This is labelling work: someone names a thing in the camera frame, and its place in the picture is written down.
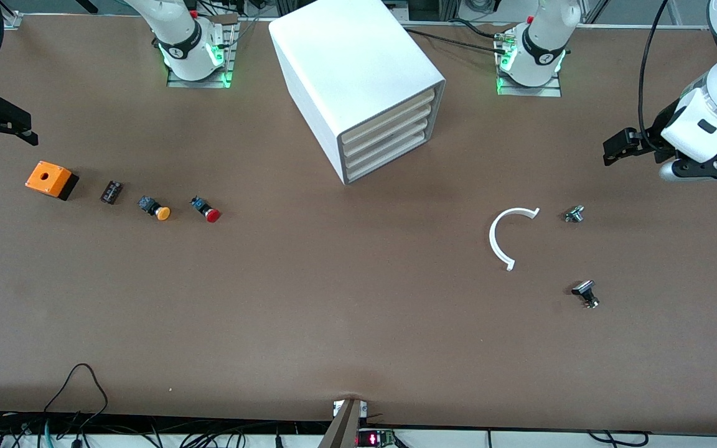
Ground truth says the red push button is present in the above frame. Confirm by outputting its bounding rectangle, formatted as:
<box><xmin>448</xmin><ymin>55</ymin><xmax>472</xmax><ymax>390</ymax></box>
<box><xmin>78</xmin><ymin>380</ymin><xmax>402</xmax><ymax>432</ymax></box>
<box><xmin>190</xmin><ymin>196</ymin><xmax>221</xmax><ymax>223</ymax></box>

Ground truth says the black looped cable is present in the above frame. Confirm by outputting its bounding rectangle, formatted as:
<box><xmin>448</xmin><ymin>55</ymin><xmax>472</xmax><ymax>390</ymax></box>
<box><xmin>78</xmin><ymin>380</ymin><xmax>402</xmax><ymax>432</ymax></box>
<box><xmin>43</xmin><ymin>363</ymin><xmax>109</xmax><ymax>448</ymax></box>

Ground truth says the orange box with black base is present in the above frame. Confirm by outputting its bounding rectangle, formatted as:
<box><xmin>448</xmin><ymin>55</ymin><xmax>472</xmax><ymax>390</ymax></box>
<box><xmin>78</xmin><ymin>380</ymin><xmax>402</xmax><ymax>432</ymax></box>
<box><xmin>25</xmin><ymin>161</ymin><xmax>79</xmax><ymax>201</ymax></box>

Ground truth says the white drawer cabinet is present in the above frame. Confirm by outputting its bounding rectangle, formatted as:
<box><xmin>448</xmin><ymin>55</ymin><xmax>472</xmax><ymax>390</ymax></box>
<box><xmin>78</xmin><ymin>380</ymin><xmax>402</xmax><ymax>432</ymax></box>
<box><xmin>268</xmin><ymin>0</ymin><xmax>446</xmax><ymax>185</ymax></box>

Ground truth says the device with red display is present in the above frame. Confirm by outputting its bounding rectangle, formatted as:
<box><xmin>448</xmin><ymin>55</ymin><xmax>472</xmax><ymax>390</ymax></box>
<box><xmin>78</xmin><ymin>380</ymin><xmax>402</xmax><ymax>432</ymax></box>
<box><xmin>357</xmin><ymin>429</ymin><xmax>396</xmax><ymax>447</ymax></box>

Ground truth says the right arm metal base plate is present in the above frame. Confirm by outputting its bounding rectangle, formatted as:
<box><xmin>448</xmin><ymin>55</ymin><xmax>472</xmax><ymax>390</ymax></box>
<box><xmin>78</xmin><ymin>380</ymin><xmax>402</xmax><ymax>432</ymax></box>
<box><xmin>166</xmin><ymin>16</ymin><xmax>239</xmax><ymax>89</ymax></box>

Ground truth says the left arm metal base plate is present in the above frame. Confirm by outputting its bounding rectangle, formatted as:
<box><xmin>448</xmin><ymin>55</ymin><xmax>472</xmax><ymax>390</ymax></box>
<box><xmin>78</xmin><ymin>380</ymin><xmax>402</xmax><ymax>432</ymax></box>
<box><xmin>497</xmin><ymin>68</ymin><xmax>563</xmax><ymax>98</ymax></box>

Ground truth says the brown wooden post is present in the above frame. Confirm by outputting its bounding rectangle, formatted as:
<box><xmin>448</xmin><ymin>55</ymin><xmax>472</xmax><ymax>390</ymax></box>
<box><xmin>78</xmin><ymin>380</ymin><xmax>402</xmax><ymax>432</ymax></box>
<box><xmin>318</xmin><ymin>399</ymin><xmax>362</xmax><ymax>448</ymax></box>

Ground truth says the black base power cable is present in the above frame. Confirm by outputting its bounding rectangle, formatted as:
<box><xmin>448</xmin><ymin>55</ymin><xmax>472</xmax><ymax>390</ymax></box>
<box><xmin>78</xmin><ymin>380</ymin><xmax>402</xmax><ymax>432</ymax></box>
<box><xmin>451</xmin><ymin>19</ymin><xmax>505</xmax><ymax>41</ymax></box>
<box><xmin>403</xmin><ymin>26</ymin><xmax>508</xmax><ymax>57</ymax></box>

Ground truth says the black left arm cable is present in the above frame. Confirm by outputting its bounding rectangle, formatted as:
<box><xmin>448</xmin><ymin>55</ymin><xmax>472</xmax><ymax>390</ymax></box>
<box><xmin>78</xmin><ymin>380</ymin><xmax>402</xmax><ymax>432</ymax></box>
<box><xmin>638</xmin><ymin>0</ymin><xmax>672</xmax><ymax>150</ymax></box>

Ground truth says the orange push button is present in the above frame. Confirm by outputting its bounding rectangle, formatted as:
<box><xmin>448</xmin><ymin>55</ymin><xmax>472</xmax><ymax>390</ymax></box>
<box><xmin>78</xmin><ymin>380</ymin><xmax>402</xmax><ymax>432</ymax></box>
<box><xmin>138</xmin><ymin>196</ymin><xmax>171</xmax><ymax>222</ymax></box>

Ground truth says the black knob switch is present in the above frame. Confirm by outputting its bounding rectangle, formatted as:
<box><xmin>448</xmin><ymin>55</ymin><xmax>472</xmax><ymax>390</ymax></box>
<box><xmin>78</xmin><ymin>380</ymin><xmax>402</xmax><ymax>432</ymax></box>
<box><xmin>571</xmin><ymin>280</ymin><xmax>601</xmax><ymax>309</ymax></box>

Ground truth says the white curved plastic piece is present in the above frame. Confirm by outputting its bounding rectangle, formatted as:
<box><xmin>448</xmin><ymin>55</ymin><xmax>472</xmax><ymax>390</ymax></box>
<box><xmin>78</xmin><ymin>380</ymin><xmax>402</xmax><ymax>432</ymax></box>
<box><xmin>489</xmin><ymin>207</ymin><xmax>541</xmax><ymax>272</ymax></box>

